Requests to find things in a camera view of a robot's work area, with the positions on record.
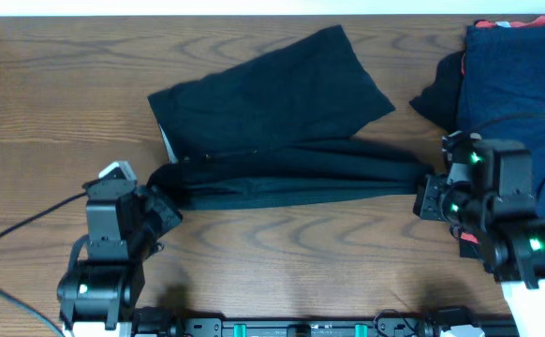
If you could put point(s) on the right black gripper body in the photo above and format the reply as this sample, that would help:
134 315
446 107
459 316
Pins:
431 207

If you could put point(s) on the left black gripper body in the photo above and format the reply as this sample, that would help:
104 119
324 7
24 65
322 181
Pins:
157 218

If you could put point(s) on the dark teal black shorts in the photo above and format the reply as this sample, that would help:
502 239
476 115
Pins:
280 130

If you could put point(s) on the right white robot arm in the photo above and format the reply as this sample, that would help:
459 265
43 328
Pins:
487 198

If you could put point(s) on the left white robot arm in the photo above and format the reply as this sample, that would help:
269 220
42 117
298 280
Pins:
99 292

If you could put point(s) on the navy blue folded garment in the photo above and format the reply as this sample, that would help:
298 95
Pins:
516 107

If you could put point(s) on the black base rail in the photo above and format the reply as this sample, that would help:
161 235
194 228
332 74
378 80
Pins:
447 321

